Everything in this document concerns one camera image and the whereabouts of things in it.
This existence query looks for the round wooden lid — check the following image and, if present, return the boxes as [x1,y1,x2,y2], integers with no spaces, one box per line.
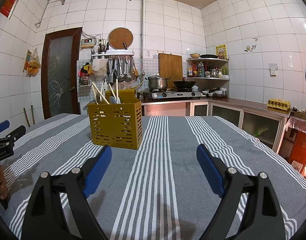
[108,27,134,50]

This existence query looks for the red cabinet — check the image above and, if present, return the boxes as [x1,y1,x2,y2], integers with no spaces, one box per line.
[288,127,306,167]

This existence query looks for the metal corner shelf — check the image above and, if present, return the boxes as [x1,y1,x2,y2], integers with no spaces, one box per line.
[186,57,230,81]

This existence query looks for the kitchen base cabinet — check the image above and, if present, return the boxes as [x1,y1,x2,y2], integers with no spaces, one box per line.
[140,97,292,153]

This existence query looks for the yellow egg carton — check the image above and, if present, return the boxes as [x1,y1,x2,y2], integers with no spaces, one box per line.
[267,97,291,110]

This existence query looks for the rectangular wooden cutting board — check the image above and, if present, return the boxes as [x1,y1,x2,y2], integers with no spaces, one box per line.
[158,52,183,82]

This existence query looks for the brown frosted glass door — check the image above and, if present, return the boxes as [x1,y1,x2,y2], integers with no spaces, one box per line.
[41,27,83,120]

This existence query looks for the white hanging cloth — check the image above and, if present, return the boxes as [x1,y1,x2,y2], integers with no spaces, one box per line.
[91,59,108,77]

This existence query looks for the black wok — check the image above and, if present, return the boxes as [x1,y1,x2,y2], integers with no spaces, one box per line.
[172,79,197,89]

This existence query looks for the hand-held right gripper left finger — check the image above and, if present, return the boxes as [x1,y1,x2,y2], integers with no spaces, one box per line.
[21,145,113,240]

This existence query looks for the metal sink faucet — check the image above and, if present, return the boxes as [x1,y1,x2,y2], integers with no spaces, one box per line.
[109,69,120,90]

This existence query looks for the metal wall rack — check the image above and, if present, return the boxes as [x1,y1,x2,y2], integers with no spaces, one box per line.
[91,52,135,60]

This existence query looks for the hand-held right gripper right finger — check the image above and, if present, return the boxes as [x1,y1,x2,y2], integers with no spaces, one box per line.
[196,144,286,240]

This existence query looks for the red wall calendar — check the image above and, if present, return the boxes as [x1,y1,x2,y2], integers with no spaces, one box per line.
[0,0,20,20]

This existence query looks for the row of condiment bottles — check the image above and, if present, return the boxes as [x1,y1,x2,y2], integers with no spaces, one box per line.
[187,61,229,78]

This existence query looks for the person's left hand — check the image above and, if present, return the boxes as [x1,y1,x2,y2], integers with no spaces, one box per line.
[0,165,7,200]

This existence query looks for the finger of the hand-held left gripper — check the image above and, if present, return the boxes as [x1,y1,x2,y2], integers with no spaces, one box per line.
[0,120,10,135]
[0,125,26,153]

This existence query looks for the steel gas stove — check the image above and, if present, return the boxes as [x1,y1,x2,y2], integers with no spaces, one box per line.
[142,88,202,100]

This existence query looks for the hanging plastic bag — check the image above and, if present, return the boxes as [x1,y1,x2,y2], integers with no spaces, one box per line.
[24,49,41,77]

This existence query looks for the wire wall basket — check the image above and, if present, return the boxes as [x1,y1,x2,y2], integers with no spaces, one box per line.
[78,62,92,87]

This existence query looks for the metal cup with knives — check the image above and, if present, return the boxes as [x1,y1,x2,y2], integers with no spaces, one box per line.
[99,39,110,55]

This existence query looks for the beige box red display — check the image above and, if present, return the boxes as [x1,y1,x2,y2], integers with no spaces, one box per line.
[80,38,96,48]

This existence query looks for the yellow perforated utensil holder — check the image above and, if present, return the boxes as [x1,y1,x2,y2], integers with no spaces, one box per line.
[87,90,143,151]

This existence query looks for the pile of small bowls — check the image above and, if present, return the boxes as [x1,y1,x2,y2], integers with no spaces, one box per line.
[202,86,228,98]

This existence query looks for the row of hanging ladles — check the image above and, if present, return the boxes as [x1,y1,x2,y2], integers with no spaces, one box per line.
[107,56,140,83]

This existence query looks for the steel cooking pot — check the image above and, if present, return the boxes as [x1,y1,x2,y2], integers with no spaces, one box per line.
[145,74,171,90]

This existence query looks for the grey striped tablecloth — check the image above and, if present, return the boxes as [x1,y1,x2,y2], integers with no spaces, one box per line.
[0,112,306,240]

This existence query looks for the yellow wall poster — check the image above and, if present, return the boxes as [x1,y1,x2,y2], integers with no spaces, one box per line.
[214,44,227,60]

